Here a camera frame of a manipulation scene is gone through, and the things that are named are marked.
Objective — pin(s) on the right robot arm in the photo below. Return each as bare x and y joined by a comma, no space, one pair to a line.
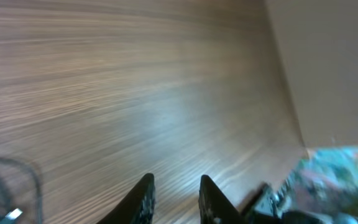
322,188

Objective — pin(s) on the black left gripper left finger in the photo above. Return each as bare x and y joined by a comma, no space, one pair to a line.
137,207

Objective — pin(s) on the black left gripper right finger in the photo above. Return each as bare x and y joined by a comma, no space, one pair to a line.
215,208

